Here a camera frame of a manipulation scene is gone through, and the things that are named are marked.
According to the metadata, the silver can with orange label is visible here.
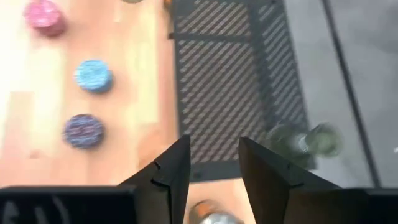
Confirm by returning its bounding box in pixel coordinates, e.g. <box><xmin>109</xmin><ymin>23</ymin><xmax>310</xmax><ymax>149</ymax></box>
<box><xmin>188</xmin><ymin>198</ymin><xmax>246</xmax><ymax>224</ymax></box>

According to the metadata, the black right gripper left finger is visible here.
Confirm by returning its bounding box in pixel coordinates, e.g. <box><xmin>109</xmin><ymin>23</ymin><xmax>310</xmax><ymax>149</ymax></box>
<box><xmin>0</xmin><ymin>134</ymin><xmax>191</xmax><ymax>224</ymax></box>

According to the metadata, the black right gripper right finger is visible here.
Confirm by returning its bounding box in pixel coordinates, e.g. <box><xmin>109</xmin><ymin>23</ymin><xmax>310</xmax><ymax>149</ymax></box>
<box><xmin>238</xmin><ymin>136</ymin><xmax>398</xmax><ymax>224</ymax></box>

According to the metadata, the ribbed glass candlestick holder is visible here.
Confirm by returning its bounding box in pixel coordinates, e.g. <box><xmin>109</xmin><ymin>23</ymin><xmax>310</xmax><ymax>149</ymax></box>
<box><xmin>266</xmin><ymin>122</ymin><xmax>345</xmax><ymax>170</ymax></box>

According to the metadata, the black perforated metal shelf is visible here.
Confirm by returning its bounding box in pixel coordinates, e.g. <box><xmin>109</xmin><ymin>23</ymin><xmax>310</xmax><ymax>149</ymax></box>
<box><xmin>169</xmin><ymin>0</ymin><xmax>317</xmax><ymax>183</ymax></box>

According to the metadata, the blue candle tin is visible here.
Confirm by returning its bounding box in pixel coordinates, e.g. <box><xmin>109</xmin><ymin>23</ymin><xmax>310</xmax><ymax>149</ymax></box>
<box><xmin>73</xmin><ymin>58</ymin><xmax>114</xmax><ymax>94</ymax></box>

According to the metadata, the pink candle tin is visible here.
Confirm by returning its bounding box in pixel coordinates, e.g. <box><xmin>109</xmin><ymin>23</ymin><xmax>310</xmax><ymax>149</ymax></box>
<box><xmin>23</xmin><ymin>0</ymin><xmax>68</xmax><ymax>37</ymax></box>

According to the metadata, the purple patterned candle tin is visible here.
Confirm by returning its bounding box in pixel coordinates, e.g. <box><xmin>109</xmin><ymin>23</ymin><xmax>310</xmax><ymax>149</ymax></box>
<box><xmin>62</xmin><ymin>113</ymin><xmax>106</xmax><ymax>150</ymax></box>

